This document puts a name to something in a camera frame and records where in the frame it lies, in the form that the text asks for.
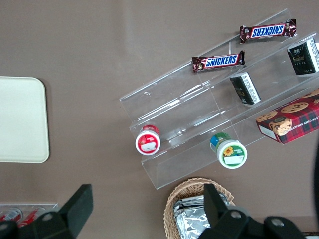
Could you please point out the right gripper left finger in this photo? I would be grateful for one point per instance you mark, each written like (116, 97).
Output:
(79, 206)

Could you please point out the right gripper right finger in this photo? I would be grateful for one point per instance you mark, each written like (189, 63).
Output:
(214, 204)

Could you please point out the oval tan wicker basket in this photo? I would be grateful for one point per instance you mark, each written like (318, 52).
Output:
(174, 199)

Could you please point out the beige plastic tray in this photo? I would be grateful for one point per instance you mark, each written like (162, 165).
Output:
(22, 119)

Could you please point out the silver foil pack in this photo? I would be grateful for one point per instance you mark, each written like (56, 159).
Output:
(192, 222)
(189, 203)

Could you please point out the clear acrylic bottle rack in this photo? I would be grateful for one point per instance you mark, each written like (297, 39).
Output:
(49, 206)

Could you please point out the green lid cup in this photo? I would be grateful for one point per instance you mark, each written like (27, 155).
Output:
(230, 153)

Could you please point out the red lid cup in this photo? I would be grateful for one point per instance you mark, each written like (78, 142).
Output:
(147, 143)

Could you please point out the clear acrylic stepped display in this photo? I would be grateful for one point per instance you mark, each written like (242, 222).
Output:
(189, 112)

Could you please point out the red tartan cookie box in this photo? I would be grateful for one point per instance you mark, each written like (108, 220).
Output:
(291, 119)

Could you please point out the small black box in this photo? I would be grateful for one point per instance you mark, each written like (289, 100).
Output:
(302, 57)
(245, 89)

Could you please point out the Snickers bar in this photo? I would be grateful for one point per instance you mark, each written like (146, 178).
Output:
(268, 31)
(218, 61)

